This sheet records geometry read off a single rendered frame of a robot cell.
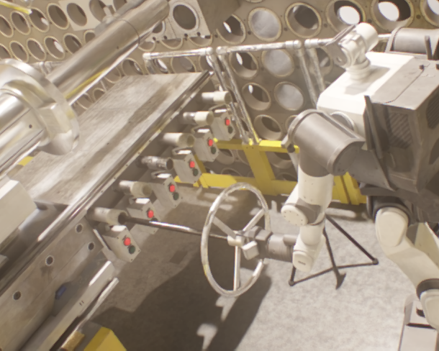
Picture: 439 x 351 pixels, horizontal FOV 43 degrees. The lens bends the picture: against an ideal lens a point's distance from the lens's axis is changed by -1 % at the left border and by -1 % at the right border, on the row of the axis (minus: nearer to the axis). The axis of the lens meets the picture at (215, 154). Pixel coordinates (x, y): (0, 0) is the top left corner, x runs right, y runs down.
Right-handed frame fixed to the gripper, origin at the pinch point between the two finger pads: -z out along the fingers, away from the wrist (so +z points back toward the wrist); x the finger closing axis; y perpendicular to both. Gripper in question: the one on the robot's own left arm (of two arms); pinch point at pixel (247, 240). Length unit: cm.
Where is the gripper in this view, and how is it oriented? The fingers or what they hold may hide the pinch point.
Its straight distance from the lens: 188.7
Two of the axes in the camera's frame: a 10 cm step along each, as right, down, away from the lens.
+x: -2.7, -8.6, -4.3
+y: -5.5, 5.0, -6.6
